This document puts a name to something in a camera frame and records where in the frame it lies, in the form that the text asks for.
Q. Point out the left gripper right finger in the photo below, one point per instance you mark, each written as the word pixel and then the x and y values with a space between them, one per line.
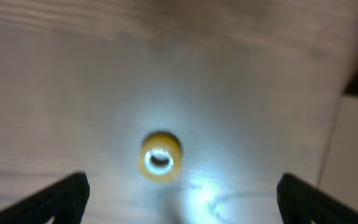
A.
pixel 300 203

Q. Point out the yellow tape roll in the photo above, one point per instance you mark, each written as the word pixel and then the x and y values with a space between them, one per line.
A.
pixel 161 156

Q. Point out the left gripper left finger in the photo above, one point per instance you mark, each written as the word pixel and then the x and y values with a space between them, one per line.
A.
pixel 64 201

